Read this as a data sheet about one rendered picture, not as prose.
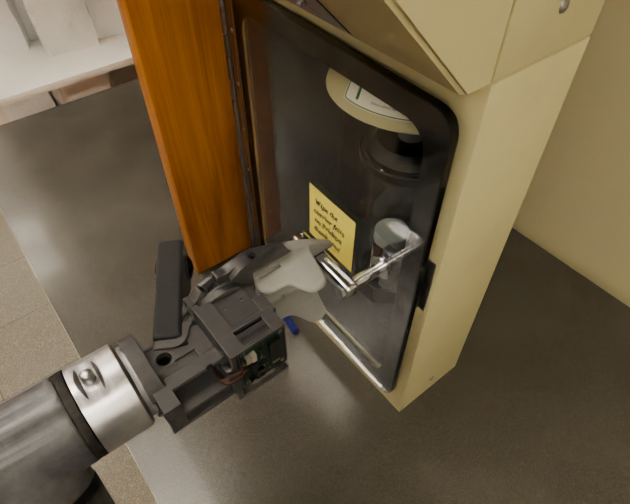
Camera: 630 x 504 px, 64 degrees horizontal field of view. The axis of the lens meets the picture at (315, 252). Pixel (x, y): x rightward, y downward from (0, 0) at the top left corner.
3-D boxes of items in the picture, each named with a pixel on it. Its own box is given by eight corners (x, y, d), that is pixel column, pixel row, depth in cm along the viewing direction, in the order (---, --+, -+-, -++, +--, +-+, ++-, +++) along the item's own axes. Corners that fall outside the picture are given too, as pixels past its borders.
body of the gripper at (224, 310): (295, 365, 46) (176, 446, 41) (244, 305, 51) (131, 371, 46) (292, 317, 41) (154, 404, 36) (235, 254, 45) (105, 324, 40)
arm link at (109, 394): (84, 397, 44) (47, 347, 38) (133, 368, 46) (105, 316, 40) (119, 466, 40) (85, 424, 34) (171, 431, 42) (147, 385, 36)
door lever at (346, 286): (330, 228, 55) (330, 210, 53) (389, 282, 49) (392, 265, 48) (289, 250, 52) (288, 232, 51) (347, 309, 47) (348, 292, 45)
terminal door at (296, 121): (260, 249, 79) (228, -26, 49) (393, 395, 63) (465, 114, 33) (256, 252, 79) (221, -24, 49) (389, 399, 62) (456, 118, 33)
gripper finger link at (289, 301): (356, 304, 51) (282, 350, 47) (320, 269, 54) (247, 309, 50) (360, 284, 49) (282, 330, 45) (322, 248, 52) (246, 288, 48)
